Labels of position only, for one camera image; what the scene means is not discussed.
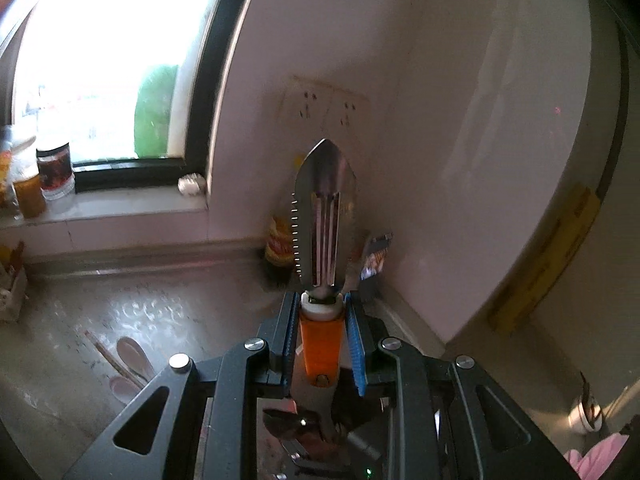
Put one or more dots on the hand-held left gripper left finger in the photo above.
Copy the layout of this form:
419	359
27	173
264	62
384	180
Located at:
287	340

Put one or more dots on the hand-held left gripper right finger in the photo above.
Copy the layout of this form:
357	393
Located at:
356	345

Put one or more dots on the red metal utensil holder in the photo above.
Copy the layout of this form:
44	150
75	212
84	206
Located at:
300	452

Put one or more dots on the smartphone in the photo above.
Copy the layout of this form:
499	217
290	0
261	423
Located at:
375	260

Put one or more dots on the patterned bamboo stick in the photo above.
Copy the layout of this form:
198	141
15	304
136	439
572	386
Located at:
107	355

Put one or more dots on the crumpled white tissue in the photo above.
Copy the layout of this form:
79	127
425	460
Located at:
192	184

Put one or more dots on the white paper cup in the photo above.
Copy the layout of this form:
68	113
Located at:
587	410

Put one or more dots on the person's pink fuzzy clothing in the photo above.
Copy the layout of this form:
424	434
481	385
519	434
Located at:
595	460

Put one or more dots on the clear plastic storage tray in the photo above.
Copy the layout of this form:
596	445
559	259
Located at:
12	285

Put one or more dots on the black lidded jar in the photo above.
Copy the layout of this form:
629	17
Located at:
55	170

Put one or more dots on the jar with brown contents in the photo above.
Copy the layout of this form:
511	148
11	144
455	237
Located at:
27	190

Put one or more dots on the white wall socket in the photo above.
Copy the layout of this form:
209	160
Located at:
306	102
346	110

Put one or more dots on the black window frame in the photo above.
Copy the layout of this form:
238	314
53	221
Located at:
220	85

